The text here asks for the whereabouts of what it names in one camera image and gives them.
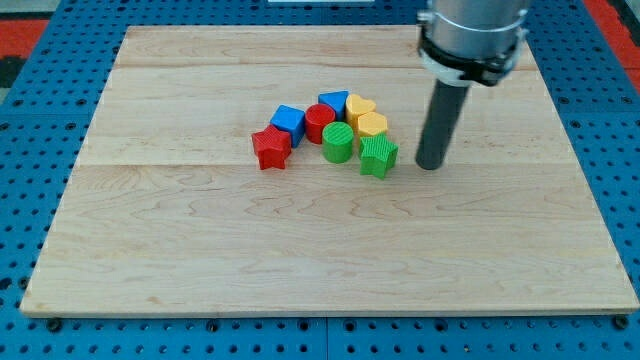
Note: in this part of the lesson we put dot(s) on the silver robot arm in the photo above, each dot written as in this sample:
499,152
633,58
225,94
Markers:
471,41

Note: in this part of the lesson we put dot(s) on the red star block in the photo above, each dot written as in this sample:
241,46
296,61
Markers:
272,147

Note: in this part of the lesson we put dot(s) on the green star block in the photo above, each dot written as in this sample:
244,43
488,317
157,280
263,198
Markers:
377,155

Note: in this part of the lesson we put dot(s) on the green cylinder block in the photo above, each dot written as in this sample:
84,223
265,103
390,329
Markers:
337,142

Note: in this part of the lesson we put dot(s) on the red cylinder block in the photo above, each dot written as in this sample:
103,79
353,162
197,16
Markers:
317,117

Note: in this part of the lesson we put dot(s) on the blue cube block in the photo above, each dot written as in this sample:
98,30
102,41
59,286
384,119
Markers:
290,120

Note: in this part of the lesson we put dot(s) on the yellow hexagon block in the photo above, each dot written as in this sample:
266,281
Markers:
372,124

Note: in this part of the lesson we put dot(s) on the yellow heart block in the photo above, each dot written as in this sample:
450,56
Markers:
355,106

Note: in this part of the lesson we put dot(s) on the blue triangle block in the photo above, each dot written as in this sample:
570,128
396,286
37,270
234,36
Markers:
336,100

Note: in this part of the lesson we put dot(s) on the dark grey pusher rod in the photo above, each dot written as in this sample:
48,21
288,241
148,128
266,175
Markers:
443,113

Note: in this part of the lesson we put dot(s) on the light wooden board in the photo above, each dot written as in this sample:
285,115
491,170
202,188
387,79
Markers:
167,215

